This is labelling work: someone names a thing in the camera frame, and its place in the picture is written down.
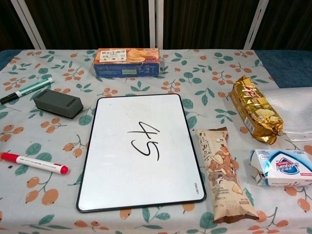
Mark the grey whiteboard eraser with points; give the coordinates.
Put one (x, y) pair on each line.
(57, 102)

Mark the orange blue cookie box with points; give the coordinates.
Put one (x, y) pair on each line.
(126, 63)

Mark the floral fruit pattern tablecloth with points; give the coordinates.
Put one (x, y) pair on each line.
(207, 83)

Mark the brown bread snack package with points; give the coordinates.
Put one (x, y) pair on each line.
(224, 175)

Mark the gold foil biscuit packet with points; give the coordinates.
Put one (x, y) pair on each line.
(256, 109)

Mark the black pleated curtain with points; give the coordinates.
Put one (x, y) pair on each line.
(97, 22)

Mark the green whiteboard marker black cap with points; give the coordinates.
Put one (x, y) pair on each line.
(31, 88)

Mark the red whiteboard marker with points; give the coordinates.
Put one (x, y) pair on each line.
(34, 163)

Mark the white blue Safeguard soap box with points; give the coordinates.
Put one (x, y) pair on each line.
(282, 168)

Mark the clear plastic zip bag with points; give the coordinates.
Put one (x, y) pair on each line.
(295, 112)

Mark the white deli whiteboard black frame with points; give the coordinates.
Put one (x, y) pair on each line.
(136, 175)

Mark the white metal frame post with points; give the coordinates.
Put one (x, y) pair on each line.
(29, 26)
(254, 26)
(156, 24)

